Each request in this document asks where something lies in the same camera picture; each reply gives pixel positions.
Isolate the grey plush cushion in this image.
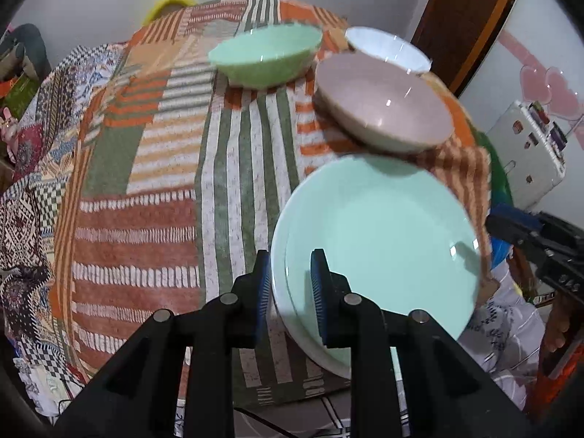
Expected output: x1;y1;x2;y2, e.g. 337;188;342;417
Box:
0;24;51;83

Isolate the white sliding door with hearts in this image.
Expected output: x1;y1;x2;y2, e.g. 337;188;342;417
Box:
461;0;584;156

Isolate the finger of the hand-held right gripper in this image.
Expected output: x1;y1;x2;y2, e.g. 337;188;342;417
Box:
492;204;548;233
485;214;550;256

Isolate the green bag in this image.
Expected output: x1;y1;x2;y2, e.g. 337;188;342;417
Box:
4;75;39;117

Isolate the mint green plate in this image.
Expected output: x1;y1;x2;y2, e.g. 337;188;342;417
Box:
270;155;480;379

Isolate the white bowl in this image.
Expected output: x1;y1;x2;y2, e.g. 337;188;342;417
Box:
344;26;433;74

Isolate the pink rabbit toy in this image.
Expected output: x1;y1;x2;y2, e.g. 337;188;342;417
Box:
0;109;21;140

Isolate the white suitcase with stickers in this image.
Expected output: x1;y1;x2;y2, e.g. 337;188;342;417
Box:
486;100;566;211

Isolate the mint green bowl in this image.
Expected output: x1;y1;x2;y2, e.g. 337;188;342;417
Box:
208;20;323;88

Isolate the striped patchwork tablecloth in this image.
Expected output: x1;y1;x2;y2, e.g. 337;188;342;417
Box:
52;0;496;409

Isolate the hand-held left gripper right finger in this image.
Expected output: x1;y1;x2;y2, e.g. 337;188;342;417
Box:
310;249;530;438

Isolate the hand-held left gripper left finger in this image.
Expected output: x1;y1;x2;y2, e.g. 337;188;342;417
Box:
55;250;273;438

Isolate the person's right hand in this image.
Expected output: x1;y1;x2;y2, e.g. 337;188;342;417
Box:
543;289;571;354

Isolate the patterned patchwork blanket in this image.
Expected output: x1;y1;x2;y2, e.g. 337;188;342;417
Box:
0;43;133;416

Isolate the wooden wardrobe frame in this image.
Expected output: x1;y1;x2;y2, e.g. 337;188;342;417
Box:
449;0;530;99

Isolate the pink bowl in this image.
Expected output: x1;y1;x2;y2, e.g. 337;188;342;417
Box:
312;51;454;155

